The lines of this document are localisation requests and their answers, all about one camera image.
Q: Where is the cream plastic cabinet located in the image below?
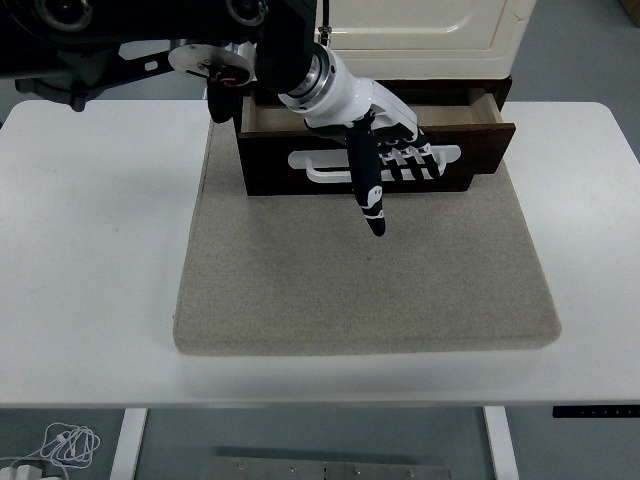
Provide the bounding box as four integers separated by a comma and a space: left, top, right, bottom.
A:
314, 0, 535, 81

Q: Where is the white charger plug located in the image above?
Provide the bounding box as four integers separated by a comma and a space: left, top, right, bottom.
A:
2, 463, 49, 480

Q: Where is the dark wooden drawer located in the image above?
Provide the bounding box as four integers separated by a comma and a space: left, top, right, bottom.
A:
237, 87, 517, 197

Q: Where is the white drawer handle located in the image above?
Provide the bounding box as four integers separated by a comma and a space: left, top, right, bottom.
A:
287, 144, 461, 185

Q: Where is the white table leg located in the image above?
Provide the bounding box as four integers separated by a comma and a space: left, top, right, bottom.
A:
108, 407, 149, 480
482, 405, 521, 480

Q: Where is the black table control panel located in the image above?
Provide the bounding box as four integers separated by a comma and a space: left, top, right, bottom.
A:
551, 404, 640, 419

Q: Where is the white cable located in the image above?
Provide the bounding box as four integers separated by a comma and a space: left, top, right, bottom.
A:
0, 422, 102, 475

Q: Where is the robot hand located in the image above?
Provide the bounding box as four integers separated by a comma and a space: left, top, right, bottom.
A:
276, 52, 447, 238

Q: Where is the dark wooden drawer case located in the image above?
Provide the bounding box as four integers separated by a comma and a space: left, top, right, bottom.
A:
234, 76, 512, 197

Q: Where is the beige fabric mat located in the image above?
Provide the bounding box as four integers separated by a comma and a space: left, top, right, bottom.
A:
172, 89, 562, 357

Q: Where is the grey metal plate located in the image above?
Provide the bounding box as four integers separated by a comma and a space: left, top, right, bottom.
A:
199, 455, 451, 480

